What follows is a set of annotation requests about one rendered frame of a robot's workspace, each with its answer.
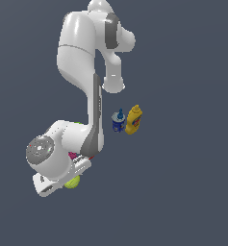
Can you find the small green object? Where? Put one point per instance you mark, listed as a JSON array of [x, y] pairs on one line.
[[77, 122]]

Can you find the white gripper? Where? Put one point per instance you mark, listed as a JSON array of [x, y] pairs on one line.
[[51, 183]]

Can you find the magenta object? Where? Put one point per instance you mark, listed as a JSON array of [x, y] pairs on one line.
[[72, 156]]

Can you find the yellow mustard bottle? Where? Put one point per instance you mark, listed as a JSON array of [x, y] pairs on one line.
[[133, 120]]

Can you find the yellow-green tennis ball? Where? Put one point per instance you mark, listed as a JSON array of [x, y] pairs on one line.
[[73, 182]]

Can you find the blue white cleanser bottle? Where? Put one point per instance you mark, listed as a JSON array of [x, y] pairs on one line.
[[118, 122]]

